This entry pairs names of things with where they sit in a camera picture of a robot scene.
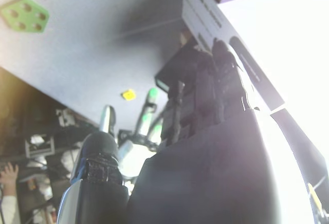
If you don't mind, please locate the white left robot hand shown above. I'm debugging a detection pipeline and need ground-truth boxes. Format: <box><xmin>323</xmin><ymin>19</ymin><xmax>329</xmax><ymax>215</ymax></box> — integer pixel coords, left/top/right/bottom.
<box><xmin>58</xmin><ymin>38</ymin><xmax>316</xmax><ymax>224</ymax></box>

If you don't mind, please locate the person's hand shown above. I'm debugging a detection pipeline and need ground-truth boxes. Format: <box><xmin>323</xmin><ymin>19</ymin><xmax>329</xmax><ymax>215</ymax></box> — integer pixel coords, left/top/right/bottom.
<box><xmin>0</xmin><ymin>162</ymin><xmax>20</xmax><ymax>186</ymax></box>

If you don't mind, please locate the white book black rounded shape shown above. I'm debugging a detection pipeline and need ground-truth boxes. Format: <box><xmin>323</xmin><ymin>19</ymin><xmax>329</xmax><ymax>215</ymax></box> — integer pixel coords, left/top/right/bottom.
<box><xmin>181</xmin><ymin>0</ymin><xmax>329</xmax><ymax>191</ymax></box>

